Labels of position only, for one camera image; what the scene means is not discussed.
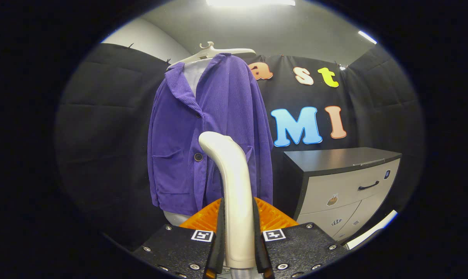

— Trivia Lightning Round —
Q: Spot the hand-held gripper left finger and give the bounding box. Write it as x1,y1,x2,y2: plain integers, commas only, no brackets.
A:
132,198,225,279

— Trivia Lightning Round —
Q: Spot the rectangular ceiling light panel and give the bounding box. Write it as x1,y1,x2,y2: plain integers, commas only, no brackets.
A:
206,0,296,7

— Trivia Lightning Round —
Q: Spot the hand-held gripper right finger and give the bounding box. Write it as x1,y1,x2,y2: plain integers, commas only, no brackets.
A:
252,197,349,279

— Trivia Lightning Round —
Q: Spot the purple corduroy jacket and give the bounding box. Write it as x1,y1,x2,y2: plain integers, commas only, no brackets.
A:
147,53,275,216

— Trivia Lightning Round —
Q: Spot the white garment steamer head with hose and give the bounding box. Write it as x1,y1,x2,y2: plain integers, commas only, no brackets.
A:
199,131,257,279

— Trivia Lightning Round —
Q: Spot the grey cabinet with dark top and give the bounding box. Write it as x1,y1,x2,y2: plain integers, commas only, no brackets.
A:
282,147,402,243

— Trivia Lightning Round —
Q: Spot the white plastic clothes hanger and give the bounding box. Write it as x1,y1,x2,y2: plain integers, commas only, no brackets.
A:
167,41,257,70

